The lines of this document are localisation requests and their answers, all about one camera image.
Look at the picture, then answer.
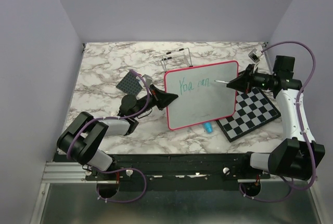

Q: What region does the black white chessboard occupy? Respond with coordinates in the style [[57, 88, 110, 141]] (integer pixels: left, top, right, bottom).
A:
[[216, 88, 281, 142]]

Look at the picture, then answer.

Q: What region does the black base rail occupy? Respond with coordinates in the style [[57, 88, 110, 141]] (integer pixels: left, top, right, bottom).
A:
[[86, 153, 270, 192]]

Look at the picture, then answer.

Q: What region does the aluminium frame rail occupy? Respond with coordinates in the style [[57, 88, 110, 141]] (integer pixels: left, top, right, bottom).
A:
[[41, 42, 322, 224]]

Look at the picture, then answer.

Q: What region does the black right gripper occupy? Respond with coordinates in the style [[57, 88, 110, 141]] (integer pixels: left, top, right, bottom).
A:
[[227, 64, 276, 94]]

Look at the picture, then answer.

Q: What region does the white whiteboard marker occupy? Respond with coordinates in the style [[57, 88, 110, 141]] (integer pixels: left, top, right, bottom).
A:
[[214, 80, 229, 84]]

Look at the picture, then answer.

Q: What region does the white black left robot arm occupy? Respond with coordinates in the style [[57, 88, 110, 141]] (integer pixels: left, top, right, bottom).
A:
[[57, 84, 178, 180]]

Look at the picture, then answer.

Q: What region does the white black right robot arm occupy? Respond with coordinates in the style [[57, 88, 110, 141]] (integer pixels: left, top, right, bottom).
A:
[[226, 56, 325, 180]]

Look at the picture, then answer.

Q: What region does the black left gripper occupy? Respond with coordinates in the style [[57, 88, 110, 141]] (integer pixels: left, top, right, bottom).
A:
[[132, 84, 178, 118]]

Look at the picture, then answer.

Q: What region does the dark grey lego baseplate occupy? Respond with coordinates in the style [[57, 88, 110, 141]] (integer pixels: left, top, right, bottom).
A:
[[116, 71, 144, 96]]

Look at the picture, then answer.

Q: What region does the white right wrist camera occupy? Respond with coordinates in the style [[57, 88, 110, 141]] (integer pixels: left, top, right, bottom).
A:
[[248, 49, 263, 64]]

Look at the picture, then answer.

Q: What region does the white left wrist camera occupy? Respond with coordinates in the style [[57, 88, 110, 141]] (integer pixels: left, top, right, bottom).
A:
[[143, 74, 152, 86]]

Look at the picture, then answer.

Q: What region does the pink framed whiteboard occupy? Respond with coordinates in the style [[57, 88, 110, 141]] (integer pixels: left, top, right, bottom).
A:
[[164, 60, 239, 130]]

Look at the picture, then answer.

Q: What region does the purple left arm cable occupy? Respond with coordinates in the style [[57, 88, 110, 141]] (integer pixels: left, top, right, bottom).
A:
[[66, 69, 148, 204]]

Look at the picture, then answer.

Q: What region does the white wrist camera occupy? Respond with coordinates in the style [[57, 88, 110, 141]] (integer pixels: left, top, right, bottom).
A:
[[143, 74, 152, 86], [248, 49, 263, 64]]

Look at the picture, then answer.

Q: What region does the black whiteboard stand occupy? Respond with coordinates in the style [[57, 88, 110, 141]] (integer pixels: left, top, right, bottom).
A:
[[159, 48, 193, 72]]

